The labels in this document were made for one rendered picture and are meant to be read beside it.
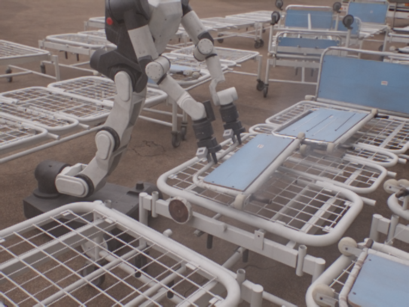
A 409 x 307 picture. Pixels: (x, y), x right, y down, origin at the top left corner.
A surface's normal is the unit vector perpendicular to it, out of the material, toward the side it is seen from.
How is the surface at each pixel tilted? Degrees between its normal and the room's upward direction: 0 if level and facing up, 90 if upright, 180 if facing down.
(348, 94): 90
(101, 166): 115
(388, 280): 5
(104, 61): 90
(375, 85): 90
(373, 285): 5
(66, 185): 90
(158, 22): 100
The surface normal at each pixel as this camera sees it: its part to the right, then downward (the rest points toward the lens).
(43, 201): 0.05, -0.93
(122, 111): -0.56, 0.58
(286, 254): -0.54, 0.28
